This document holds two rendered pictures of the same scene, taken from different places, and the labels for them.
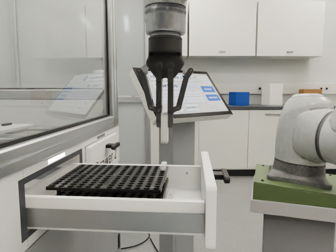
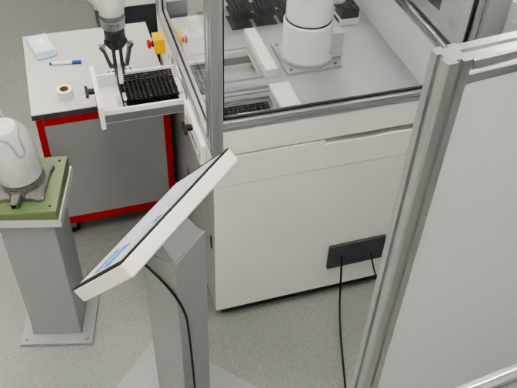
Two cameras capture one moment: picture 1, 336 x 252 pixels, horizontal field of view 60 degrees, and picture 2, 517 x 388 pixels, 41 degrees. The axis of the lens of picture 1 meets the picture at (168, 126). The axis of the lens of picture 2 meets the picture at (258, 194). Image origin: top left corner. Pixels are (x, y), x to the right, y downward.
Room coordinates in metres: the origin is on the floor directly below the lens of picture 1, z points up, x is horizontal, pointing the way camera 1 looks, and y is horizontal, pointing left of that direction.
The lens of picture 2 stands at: (2.88, -0.36, 2.52)
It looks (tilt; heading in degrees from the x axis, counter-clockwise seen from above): 44 degrees down; 157
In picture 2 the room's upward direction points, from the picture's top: 3 degrees clockwise
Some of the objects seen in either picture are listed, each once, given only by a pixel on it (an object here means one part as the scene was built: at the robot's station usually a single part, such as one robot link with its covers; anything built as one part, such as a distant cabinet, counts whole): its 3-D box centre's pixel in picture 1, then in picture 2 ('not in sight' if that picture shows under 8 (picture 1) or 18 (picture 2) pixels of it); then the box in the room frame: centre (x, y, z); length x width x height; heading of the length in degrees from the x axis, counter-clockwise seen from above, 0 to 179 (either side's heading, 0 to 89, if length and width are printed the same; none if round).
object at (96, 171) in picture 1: (114, 189); (148, 91); (0.62, 0.12, 0.87); 0.22 x 0.18 x 0.06; 85
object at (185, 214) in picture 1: (110, 191); (150, 91); (0.62, 0.13, 0.86); 0.40 x 0.26 x 0.06; 85
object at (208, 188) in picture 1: (206, 189); (98, 97); (0.60, -0.08, 0.87); 0.29 x 0.02 x 0.11; 175
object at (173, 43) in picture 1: (165, 57); (115, 38); (0.66, 0.01, 1.16); 0.08 x 0.07 x 0.09; 85
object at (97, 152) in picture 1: (104, 155); (195, 133); (0.94, 0.21, 0.87); 0.29 x 0.02 x 0.11; 175
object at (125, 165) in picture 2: not in sight; (104, 130); (0.20, -0.03, 0.38); 0.62 x 0.58 x 0.76; 175
